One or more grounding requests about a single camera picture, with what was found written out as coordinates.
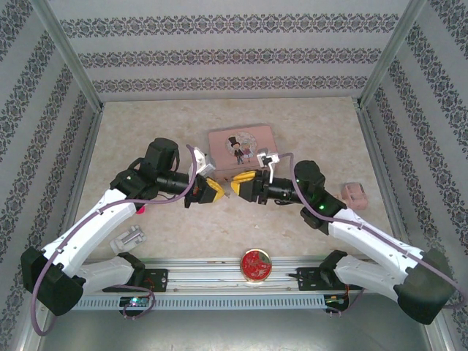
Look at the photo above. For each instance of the controller board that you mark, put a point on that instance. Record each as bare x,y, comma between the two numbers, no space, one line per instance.
134,302
336,301

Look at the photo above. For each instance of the small pink plastic toy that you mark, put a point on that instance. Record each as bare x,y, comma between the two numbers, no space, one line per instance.
354,195

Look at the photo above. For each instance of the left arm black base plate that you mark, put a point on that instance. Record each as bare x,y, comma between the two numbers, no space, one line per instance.
157,279

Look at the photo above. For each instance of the aluminium side rail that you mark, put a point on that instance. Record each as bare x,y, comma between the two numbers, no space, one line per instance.
86,157
376,153

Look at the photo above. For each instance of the small brass padlock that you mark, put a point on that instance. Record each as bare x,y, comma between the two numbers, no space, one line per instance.
227,194

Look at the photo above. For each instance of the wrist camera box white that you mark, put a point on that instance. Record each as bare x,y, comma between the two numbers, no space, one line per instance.
203,161
267,157

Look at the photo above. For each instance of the pink tin box cartoon couple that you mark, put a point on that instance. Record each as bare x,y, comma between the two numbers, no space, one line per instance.
219,146

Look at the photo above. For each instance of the right controller board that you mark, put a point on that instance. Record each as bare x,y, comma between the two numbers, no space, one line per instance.
336,301

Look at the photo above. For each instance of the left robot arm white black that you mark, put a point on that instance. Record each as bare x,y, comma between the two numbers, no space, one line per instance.
91,223

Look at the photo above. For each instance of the aluminium frame post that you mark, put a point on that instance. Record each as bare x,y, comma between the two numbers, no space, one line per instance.
393,51
66,51

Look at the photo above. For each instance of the aluminium mounting rail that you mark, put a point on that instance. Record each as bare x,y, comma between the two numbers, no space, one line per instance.
204,272

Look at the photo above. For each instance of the white grey plastic block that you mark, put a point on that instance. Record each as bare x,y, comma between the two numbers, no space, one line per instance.
128,237

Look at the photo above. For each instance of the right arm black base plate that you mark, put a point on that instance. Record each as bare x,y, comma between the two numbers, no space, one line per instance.
311,278

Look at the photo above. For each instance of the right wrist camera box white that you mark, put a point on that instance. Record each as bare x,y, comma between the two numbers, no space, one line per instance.
267,157

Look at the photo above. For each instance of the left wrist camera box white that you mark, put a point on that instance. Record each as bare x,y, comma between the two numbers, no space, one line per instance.
203,161

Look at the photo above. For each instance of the pink green plush toy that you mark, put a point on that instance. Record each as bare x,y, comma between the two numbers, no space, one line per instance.
140,210

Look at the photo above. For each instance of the round red gold tin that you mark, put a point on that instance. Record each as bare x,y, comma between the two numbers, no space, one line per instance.
255,265

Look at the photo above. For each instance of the left controller board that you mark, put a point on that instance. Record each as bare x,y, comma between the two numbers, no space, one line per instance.
134,302

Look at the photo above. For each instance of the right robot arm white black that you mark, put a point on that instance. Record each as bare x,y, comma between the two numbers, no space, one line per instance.
369,237

